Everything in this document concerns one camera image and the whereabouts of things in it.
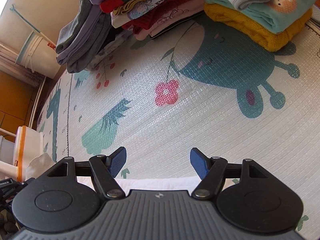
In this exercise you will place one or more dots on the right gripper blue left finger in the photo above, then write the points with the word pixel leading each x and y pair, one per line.
pixel 104 171

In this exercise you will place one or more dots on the yellow teal white clothes pile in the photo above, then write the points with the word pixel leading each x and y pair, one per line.
pixel 270 23

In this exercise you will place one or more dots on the white plastic bucket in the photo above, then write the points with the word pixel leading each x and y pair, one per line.
pixel 38 55

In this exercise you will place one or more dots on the grey purple folded clothes stack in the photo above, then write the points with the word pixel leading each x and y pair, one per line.
pixel 84 41

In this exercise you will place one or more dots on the white quilted baby garment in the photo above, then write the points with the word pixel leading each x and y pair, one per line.
pixel 169 184

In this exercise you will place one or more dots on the colourful folded clothes stack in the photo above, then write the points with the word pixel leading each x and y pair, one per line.
pixel 147 5

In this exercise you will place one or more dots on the white orange potty seat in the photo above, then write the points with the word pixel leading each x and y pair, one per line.
pixel 24 158

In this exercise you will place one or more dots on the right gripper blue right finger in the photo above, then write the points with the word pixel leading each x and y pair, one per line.
pixel 211 171

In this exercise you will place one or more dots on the cartoon giraffe play mat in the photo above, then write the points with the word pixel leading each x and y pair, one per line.
pixel 205 85

